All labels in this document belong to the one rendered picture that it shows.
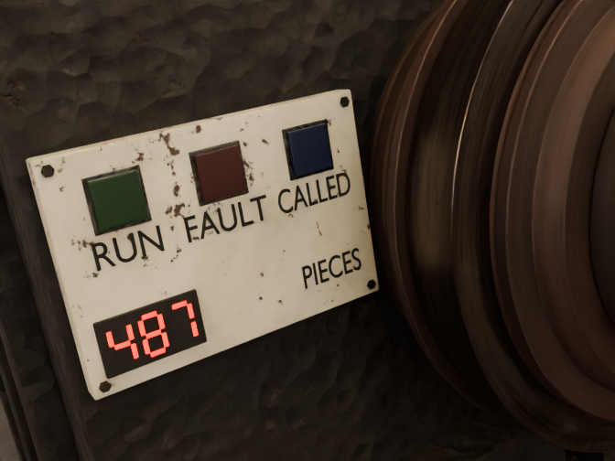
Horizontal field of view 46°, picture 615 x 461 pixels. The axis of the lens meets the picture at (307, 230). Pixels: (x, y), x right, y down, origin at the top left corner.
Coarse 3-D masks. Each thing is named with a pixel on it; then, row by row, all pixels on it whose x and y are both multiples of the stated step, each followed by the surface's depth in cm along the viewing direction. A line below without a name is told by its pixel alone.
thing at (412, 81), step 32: (448, 0) 55; (416, 32) 64; (448, 32) 55; (416, 64) 55; (384, 96) 63; (416, 96) 54; (384, 128) 62; (384, 160) 61; (384, 192) 62; (384, 224) 63; (384, 256) 64; (416, 320) 58
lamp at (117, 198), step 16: (112, 176) 50; (128, 176) 50; (96, 192) 49; (112, 192) 50; (128, 192) 50; (96, 208) 50; (112, 208) 50; (128, 208) 51; (144, 208) 51; (112, 224) 50
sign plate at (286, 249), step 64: (192, 128) 53; (256, 128) 55; (64, 192) 49; (192, 192) 54; (256, 192) 56; (320, 192) 59; (64, 256) 49; (128, 256) 52; (192, 256) 54; (256, 256) 57; (320, 256) 60; (128, 320) 52; (192, 320) 55; (256, 320) 58; (128, 384) 53
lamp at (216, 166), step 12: (204, 156) 53; (216, 156) 54; (228, 156) 54; (204, 168) 53; (216, 168) 54; (228, 168) 54; (240, 168) 55; (204, 180) 53; (216, 180) 54; (228, 180) 54; (240, 180) 55; (204, 192) 53; (216, 192) 54; (228, 192) 54
